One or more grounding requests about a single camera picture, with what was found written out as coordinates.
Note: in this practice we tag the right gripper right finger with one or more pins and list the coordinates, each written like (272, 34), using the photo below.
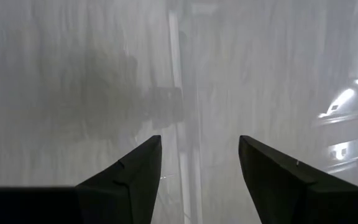
(275, 186)

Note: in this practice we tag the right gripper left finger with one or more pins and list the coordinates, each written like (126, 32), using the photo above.
(129, 186)

